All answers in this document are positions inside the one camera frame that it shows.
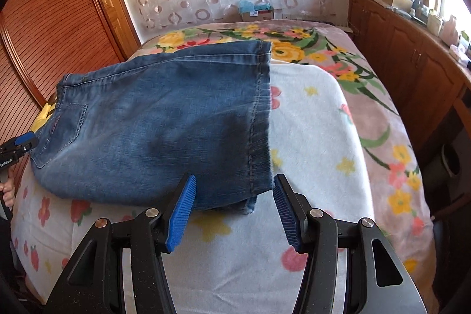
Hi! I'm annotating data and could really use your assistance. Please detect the blue denim jeans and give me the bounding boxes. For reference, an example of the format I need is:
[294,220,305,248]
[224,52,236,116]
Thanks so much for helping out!
[30,41,273,210]

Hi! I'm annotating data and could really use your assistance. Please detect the person's left hand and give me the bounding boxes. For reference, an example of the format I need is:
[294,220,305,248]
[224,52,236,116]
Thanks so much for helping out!
[0,178,15,209]

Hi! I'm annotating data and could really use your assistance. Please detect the yellow pikachu plush toy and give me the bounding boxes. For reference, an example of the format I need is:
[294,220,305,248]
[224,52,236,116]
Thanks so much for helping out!
[30,92,57,132]

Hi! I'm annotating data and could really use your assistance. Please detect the white floral towel blanket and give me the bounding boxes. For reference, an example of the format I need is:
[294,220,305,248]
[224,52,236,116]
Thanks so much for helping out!
[10,56,375,314]

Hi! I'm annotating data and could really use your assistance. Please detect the pink floral bedspread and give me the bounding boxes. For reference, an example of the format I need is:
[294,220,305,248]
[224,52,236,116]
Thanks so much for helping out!
[144,21,439,313]

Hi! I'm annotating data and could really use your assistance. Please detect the wooden louvered wardrobe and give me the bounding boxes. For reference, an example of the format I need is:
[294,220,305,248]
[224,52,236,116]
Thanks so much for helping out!
[1,0,140,142]

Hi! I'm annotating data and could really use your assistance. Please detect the wooden sideboard cabinet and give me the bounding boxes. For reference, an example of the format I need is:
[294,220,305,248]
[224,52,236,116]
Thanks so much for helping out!
[347,0,470,151]

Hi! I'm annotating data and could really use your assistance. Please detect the cardboard box with blue items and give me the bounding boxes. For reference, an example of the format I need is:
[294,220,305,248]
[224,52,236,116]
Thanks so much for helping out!
[238,0,274,22]

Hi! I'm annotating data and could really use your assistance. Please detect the white jar on sideboard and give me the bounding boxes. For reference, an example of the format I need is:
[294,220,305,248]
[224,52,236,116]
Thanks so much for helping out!
[427,13,442,36]

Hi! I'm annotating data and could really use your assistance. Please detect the pink bottle on sideboard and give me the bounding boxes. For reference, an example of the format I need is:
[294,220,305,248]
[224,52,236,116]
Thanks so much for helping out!
[440,15,459,46]

